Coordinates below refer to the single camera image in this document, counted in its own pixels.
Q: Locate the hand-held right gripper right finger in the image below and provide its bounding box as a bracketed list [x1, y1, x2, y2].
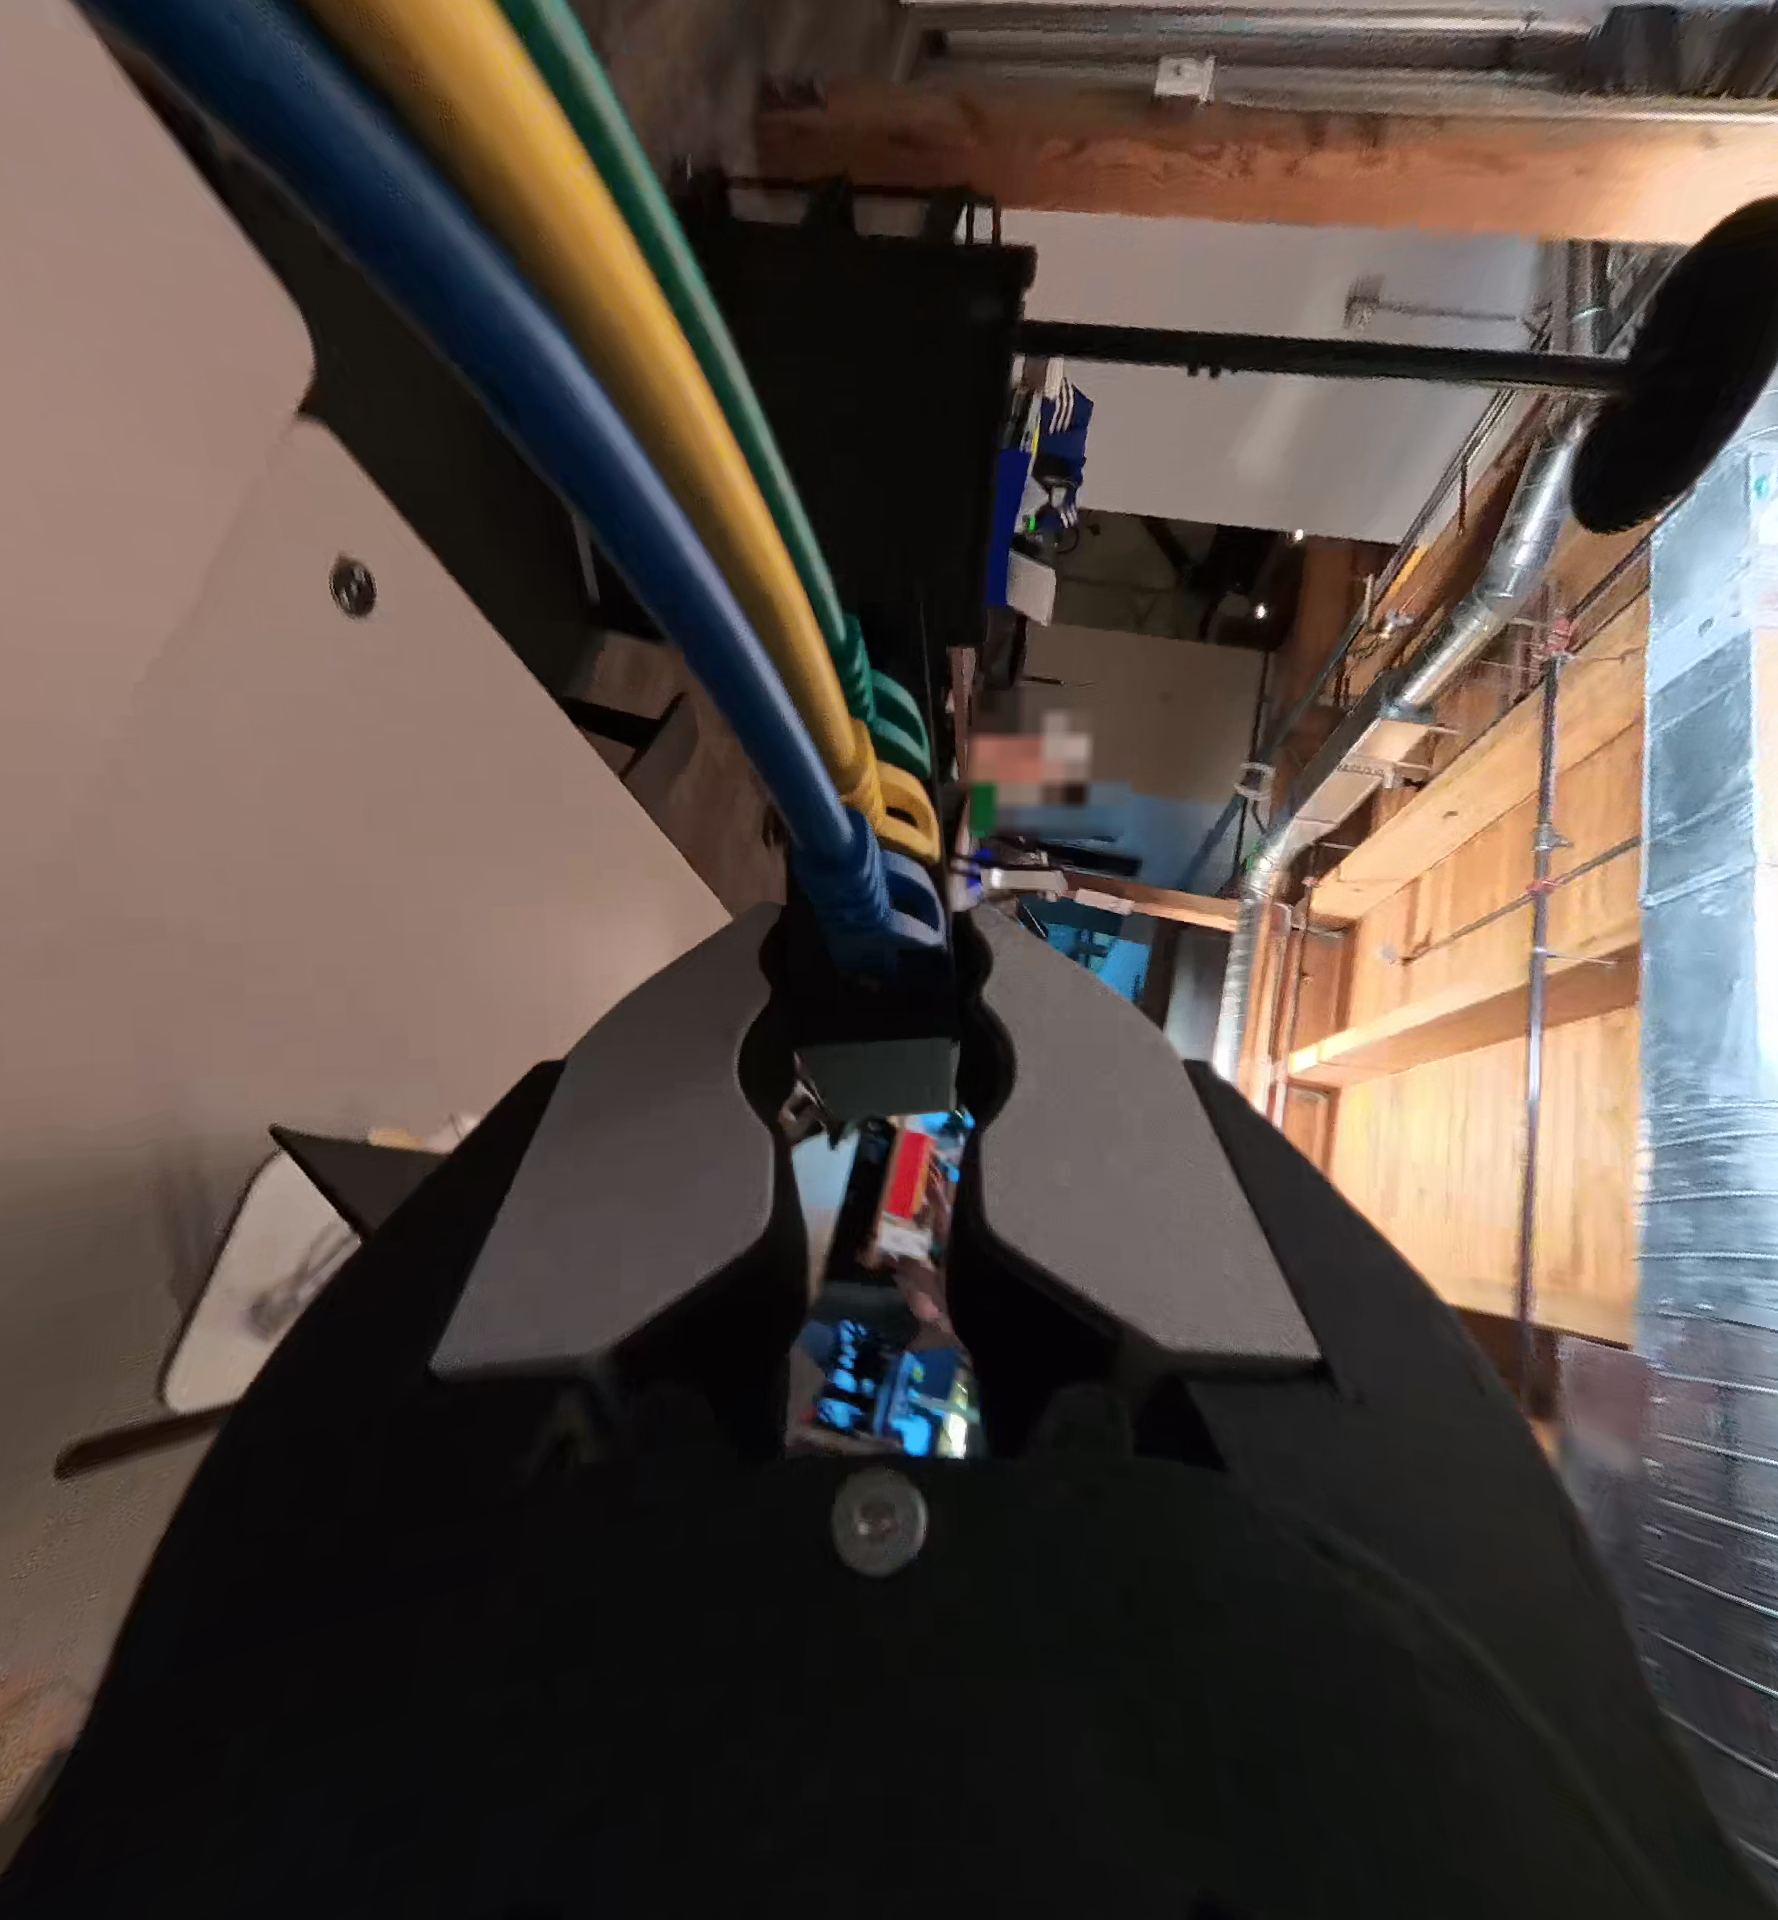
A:
[947, 904, 1326, 1457]

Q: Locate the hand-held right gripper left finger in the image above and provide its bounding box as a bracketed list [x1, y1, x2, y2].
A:
[429, 902, 816, 1457]

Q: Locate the blue ethernet cable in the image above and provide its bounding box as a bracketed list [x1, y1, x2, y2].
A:
[79, 0, 955, 957]

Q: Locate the yellow ethernet cable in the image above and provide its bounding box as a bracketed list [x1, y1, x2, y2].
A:
[303, 0, 945, 866]

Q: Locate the green ethernet cable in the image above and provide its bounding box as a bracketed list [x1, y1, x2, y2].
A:
[499, 0, 932, 776]

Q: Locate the black pole lamp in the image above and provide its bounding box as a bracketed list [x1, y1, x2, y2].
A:
[1009, 195, 1778, 537]

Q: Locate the wooden column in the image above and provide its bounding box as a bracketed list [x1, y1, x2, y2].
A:
[753, 81, 1778, 249]

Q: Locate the foil wrapped rectangular duct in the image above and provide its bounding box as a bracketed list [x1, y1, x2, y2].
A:
[1556, 284, 1778, 1920]

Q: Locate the silver spiral air duct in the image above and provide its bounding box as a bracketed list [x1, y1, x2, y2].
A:
[1210, 406, 1596, 1081]

